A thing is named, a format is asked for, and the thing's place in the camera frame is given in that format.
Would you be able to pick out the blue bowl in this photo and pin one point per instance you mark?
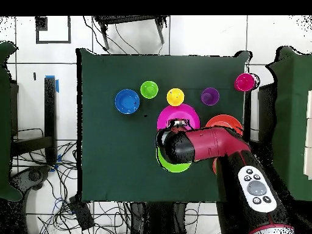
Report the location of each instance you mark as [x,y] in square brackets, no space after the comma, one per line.
[127,102]

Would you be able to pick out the purple cup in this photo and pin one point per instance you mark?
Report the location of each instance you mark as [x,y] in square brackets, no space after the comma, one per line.
[209,96]

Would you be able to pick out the yellow cup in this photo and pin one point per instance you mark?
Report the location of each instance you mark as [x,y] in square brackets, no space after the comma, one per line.
[175,97]

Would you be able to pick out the green cloth side table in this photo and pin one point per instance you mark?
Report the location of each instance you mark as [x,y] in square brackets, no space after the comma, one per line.
[292,121]
[4,121]

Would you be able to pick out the large pink bowl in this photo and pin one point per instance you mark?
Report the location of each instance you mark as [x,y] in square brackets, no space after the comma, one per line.
[175,112]

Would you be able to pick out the black stool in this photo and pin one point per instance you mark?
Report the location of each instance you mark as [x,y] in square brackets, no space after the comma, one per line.
[126,19]

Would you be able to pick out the black power box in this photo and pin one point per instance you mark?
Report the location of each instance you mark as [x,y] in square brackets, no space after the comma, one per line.
[81,214]

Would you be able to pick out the black metal frame beam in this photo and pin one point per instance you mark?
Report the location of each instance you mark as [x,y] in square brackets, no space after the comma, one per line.
[50,109]

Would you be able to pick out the green bowl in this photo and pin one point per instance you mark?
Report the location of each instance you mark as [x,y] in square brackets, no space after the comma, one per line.
[174,167]

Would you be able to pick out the dark green tablecloth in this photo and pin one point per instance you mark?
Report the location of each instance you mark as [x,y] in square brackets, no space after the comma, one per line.
[146,68]

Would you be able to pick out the blue tape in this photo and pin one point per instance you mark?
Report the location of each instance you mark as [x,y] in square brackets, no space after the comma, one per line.
[57,85]

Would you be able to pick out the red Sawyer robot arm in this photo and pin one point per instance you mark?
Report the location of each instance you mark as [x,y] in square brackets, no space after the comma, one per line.
[214,143]

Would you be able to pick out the black metal post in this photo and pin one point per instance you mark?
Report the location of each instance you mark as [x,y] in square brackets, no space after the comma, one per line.
[248,109]

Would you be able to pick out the pink cup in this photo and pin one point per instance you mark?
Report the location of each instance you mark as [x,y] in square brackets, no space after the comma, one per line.
[244,82]

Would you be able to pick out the large orange bowl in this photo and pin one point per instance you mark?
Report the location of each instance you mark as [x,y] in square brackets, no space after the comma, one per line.
[224,120]

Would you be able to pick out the green cup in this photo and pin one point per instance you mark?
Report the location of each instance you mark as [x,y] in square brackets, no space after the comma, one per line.
[149,89]

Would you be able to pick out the small orange bowl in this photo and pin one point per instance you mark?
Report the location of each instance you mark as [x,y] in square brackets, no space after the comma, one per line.
[214,167]

